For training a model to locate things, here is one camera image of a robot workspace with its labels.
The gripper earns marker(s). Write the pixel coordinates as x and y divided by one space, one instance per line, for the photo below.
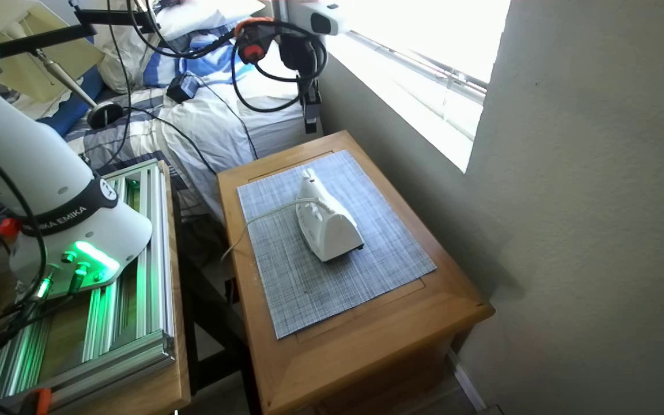
297 55

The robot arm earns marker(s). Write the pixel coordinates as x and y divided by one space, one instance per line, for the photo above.
26 155

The white pressing iron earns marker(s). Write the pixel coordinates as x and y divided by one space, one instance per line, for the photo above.
326 222

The bed with striped bedding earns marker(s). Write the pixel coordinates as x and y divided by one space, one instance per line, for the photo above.
217 124

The white pillow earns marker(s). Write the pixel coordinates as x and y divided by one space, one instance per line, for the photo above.
193 14

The black power brick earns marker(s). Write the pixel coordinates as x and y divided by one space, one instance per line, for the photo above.
183 88

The window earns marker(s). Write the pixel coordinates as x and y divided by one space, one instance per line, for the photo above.
424 63

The grey woven placemat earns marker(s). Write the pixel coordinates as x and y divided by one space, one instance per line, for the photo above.
309 282

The lamp with yellow shade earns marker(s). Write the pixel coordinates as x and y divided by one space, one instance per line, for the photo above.
61 60

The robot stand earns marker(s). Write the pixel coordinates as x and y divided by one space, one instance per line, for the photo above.
136 369

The orange clamp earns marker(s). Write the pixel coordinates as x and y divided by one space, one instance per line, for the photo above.
41 400

